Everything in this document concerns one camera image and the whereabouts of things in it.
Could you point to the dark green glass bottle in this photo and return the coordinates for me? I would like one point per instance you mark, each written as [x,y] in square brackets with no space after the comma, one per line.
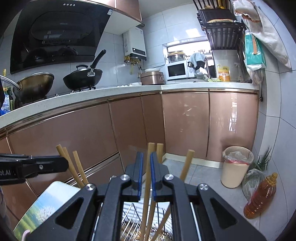
[11,99]

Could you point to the beige trash bin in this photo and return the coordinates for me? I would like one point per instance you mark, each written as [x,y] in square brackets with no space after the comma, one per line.
[235,169]

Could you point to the white hanging plastic bags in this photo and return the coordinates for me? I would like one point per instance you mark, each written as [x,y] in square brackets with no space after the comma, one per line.
[266,30]

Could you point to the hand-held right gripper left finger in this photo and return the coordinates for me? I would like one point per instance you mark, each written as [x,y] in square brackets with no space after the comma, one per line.
[140,176]

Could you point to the white microwave oven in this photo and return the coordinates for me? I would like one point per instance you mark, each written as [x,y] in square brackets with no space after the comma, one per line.
[177,70]

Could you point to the clear plastic bag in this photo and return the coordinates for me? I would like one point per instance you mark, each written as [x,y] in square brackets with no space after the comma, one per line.
[252,183]

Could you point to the white water heater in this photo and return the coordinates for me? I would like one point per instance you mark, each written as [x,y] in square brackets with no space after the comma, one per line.
[135,42]

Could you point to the steel pot with lid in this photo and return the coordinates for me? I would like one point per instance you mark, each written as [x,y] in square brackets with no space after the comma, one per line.
[177,57]

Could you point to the grey blue cloth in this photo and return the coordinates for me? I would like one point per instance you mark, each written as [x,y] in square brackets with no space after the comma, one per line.
[196,59]

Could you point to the teal paper bag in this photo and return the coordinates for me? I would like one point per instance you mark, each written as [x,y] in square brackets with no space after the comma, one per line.
[254,52]

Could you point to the long bamboo chopstick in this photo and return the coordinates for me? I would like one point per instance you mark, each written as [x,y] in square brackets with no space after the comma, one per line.
[148,166]

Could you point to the brown upper wall cabinet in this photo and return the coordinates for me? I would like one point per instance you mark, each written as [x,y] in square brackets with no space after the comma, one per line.
[129,9]

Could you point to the green onions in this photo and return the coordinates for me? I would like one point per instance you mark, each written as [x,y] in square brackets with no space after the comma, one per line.
[263,161]

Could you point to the gas stove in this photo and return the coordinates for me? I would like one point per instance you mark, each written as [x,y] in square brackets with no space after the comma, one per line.
[76,90]

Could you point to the brown kitchen base cabinets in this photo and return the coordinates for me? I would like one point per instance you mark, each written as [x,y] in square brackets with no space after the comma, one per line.
[185,120]

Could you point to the white kitchen countertop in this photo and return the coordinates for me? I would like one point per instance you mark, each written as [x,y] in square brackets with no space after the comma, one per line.
[92,95]

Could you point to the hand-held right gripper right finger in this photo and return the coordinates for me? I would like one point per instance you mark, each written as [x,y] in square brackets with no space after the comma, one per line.
[153,176]

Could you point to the brown rice cooker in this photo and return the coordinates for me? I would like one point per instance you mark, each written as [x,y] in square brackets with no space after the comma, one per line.
[151,78]

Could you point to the black range hood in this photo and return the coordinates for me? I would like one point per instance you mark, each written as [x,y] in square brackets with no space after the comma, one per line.
[62,32]

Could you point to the bunch of bamboo chopsticks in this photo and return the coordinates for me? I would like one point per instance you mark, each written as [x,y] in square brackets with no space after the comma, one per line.
[79,165]

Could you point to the amber cooking oil bottle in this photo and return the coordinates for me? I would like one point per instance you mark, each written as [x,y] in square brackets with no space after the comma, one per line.
[259,199]

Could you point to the black dish rack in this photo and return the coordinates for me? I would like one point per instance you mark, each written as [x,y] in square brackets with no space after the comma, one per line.
[222,27]

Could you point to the blue white seasoning bag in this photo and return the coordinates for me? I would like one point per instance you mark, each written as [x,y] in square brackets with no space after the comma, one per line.
[5,105]

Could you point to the black wok with lid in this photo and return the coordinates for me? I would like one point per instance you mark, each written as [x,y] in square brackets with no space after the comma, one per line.
[83,78]

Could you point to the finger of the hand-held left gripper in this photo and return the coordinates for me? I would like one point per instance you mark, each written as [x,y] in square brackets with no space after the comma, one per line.
[48,164]

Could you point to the kitchen window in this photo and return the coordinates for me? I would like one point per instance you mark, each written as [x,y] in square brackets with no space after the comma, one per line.
[185,46]

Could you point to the yellow detergent bottle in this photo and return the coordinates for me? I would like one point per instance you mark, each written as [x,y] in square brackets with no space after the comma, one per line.
[223,74]

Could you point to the pink plastic spoon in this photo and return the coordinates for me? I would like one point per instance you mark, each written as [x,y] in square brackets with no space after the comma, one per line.
[25,235]

